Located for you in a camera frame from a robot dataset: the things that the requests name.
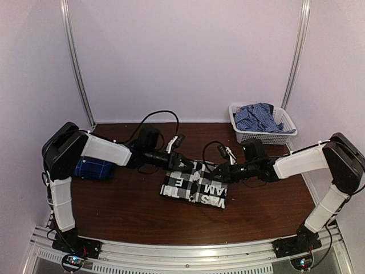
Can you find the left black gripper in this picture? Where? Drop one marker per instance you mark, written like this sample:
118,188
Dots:
173,162

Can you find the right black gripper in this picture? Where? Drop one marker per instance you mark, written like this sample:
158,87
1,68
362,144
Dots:
226,173

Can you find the black white checked shirt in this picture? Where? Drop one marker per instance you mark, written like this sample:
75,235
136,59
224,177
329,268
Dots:
196,185

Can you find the white plastic laundry basket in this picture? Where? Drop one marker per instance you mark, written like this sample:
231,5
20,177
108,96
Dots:
280,117

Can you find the blue plaid shirt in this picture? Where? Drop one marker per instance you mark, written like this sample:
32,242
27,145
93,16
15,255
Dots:
93,169

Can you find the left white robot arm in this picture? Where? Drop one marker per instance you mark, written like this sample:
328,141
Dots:
64,149

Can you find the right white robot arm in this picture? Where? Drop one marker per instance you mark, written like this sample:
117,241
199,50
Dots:
337,154

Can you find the light blue checked shirt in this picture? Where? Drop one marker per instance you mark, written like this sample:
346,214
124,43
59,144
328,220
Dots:
259,118

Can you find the right circuit board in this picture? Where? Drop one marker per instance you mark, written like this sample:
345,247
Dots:
301,263

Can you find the circuit board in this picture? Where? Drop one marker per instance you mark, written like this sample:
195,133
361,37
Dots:
301,263
72,263

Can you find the left circuit board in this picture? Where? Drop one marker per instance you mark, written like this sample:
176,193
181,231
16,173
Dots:
72,263

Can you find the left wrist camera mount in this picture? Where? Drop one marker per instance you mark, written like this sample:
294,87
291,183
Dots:
175,142

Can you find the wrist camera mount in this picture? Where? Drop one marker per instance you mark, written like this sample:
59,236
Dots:
175,142
227,154

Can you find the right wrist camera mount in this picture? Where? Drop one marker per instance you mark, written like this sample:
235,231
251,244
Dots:
227,154

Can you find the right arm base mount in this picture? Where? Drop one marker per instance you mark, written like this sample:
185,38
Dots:
293,246

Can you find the aluminium front rail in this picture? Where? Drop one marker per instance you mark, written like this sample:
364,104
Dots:
249,257

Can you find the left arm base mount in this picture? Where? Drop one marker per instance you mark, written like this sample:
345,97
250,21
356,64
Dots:
84,247

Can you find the right aluminium frame post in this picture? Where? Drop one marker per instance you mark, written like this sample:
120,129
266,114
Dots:
298,50

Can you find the aluminium frame post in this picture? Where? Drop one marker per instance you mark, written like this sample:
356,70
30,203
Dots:
66,18
298,50

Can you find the left aluminium frame post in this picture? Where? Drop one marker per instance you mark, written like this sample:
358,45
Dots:
66,18

